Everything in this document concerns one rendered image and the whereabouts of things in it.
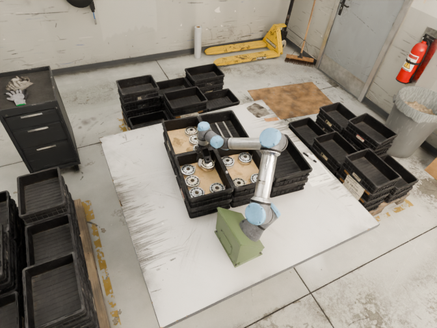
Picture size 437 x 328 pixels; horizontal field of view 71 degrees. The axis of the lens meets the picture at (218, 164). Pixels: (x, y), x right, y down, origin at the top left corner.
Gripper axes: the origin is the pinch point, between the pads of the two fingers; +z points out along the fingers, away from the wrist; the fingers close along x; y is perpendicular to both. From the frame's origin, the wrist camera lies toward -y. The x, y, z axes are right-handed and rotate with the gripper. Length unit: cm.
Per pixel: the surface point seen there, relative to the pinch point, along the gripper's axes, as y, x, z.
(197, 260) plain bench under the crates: -58, 26, 18
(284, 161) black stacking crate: -13, -61, 5
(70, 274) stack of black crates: -27, 101, 39
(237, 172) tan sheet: -10.6, -22.6, 4.8
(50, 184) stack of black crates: 55, 108, 38
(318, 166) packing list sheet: -18, -94, 18
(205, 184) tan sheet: -13.4, 3.7, 4.7
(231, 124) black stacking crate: 40, -41, 5
